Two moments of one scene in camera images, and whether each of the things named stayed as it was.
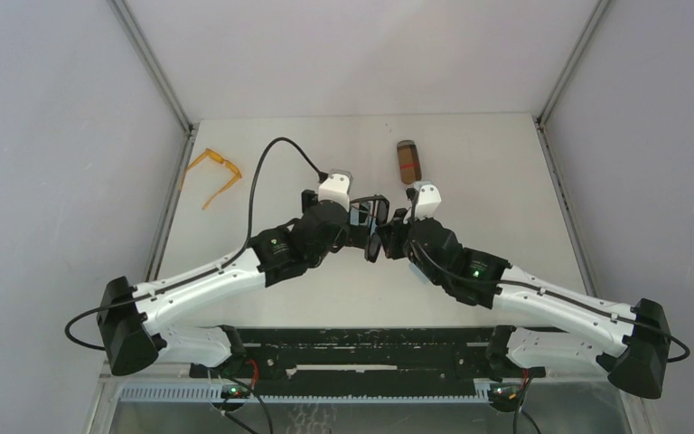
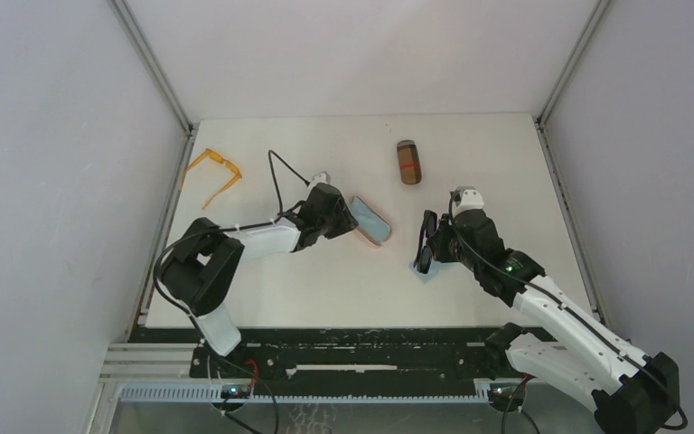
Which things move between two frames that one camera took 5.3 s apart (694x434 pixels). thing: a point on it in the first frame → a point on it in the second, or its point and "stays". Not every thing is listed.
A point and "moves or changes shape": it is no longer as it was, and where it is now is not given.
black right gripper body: (397, 233) → (443, 240)
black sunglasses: (371, 212) moves or changes shape
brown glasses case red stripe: (409, 162) stays
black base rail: (363, 356) stays
